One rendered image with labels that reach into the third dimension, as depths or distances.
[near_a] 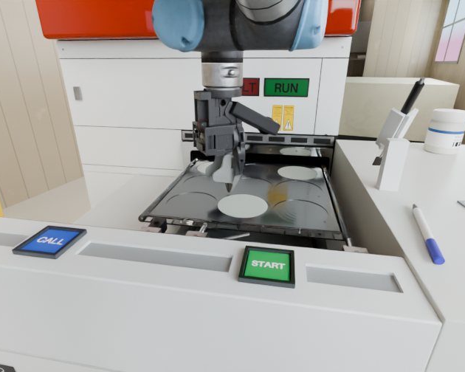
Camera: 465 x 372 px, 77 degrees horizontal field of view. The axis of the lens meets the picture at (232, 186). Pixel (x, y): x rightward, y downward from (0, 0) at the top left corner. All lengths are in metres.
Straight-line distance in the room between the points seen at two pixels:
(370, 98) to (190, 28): 4.58
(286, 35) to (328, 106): 0.47
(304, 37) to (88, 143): 0.82
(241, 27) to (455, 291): 0.36
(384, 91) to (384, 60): 2.44
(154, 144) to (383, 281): 0.77
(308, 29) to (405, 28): 6.97
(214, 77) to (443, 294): 0.43
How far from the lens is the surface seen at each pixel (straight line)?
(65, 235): 0.42
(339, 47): 0.84
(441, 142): 0.83
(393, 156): 0.53
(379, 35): 7.32
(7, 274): 0.41
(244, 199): 0.60
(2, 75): 3.12
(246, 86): 0.84
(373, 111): 4.94
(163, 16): 0.44
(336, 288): 0.32
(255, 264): 0.32
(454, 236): 0.45
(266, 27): 0.38
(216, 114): 0.56
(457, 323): 0.33
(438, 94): 5.01
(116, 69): 0.97
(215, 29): 0.42
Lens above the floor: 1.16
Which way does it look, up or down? 23 degrees down
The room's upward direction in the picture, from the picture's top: straight up
